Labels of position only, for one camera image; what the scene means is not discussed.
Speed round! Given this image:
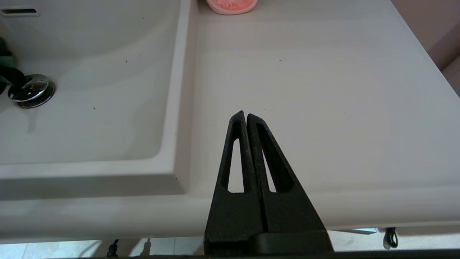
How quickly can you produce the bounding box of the white ceramic sink basin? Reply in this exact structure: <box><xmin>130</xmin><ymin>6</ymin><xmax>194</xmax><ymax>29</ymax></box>
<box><xmin>0</xmin><ymin>0</ymin><xmax>198</xmax><ymax>197</ymax></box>

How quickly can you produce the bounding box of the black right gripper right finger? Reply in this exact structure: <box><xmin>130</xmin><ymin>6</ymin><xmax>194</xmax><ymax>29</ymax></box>
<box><xmin>247</xmin><ymin>113</ymin><xmax>327</xmax><ymax>232</ymax></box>

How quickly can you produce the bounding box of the dark grey terry towel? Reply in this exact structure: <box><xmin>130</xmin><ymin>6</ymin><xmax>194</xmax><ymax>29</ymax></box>
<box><xmin>0</xmin><ymin>36</ymin><xmax>26</xmax><ymax>95</ymax></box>

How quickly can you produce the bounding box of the pink soap pump bottle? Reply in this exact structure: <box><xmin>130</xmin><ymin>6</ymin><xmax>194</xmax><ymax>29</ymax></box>
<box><xmin>206</xmin><ymin>0</ymin><xmax>258</xmax><ymax>15</ymax></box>

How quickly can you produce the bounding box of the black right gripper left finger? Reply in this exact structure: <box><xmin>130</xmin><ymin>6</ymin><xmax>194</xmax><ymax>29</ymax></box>
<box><xmin>204</xmin><ymin>110</ymin><xmax>268</xmax><ymax>254</ymax></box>

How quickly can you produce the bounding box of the chrome drain stopper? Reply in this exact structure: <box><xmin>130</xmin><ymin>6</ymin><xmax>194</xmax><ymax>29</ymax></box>
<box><xmin>8</xmin><ymin>74</ymin><xmax>56</xmax><ymax>109</ymax></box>

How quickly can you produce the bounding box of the black coiled cable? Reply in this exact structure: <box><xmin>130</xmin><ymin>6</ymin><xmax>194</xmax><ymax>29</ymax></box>
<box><xmin>383</xmin><ymin>227</ymin><xmax>399</xmax><ymax>249</ymax></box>

